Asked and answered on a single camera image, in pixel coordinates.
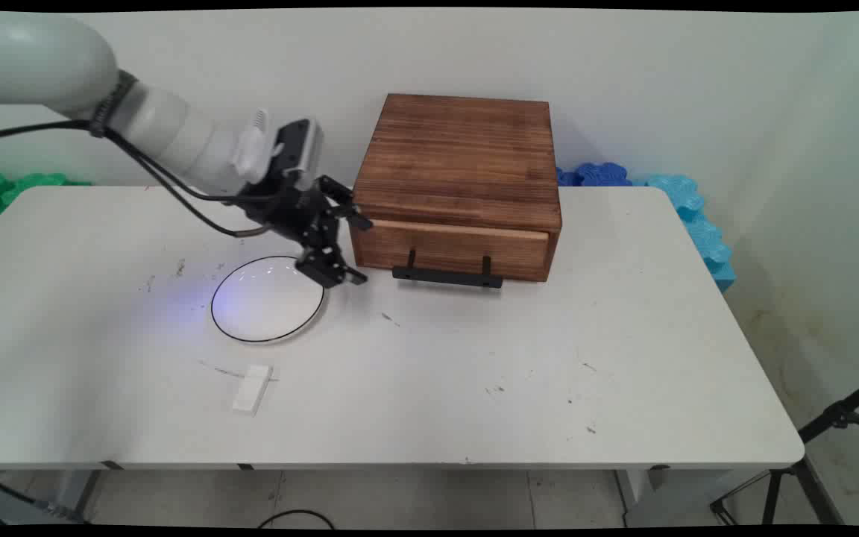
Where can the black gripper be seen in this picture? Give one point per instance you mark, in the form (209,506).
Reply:
(288,209)

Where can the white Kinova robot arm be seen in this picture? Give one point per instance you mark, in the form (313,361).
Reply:
(42,60)

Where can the white plate with black rim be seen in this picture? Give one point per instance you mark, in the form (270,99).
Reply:
(265,302)

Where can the wooden cabinet door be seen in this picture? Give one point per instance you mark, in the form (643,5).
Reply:
(459,250)

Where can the brown wooden drawer cabinet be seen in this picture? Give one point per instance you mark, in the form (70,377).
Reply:
(459,156)

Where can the small white block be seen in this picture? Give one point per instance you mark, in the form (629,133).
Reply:
(252,389)

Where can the dark blue foam mat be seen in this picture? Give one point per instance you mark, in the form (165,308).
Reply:
(597,176)

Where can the green foam mat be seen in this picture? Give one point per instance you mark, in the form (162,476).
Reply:
(4,190)

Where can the white table leg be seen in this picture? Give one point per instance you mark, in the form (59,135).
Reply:
(642,496)
(79,492)

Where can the light blue foam mat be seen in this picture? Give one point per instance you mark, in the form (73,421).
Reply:
(702,231)

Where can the black tripod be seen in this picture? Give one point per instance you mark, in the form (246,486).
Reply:
(839,418)

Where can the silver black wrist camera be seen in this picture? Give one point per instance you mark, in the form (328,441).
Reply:
(299,149)

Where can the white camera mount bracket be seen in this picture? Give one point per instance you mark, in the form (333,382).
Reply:
(252,153)

